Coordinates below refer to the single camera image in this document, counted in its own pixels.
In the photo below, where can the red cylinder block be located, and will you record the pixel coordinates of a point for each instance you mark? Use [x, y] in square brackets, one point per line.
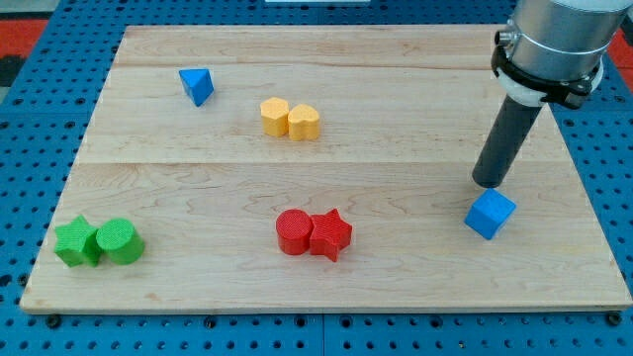
[294, 228]

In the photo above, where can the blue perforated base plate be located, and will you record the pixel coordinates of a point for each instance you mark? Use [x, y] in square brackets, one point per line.
[43, 118]

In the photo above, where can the blue triangle block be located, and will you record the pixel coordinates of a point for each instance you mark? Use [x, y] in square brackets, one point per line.
[197, 84]

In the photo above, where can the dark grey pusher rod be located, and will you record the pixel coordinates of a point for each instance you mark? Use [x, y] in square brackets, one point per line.
[507, 135]

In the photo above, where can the red star block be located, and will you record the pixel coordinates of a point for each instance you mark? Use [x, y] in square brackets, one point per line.
[330, 234]

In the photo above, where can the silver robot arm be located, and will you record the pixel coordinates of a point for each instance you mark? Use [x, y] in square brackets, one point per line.
[550, 51]

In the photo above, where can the blue cube block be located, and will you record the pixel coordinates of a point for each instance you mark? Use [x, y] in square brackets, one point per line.
[489, 213]

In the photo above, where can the yellow hexagon block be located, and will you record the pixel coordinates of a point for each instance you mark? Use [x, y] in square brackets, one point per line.
[274, 116]

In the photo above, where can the yellow heart block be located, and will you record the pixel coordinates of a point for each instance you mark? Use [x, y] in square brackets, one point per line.
[303, 122]

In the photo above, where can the green cylinder block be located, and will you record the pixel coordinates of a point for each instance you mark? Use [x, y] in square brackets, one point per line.
[120, 241]

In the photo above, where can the green star block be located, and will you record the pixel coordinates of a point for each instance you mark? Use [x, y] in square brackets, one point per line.
[77, 244]

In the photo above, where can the wooden board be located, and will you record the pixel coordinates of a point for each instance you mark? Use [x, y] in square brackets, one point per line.
[404, 112]

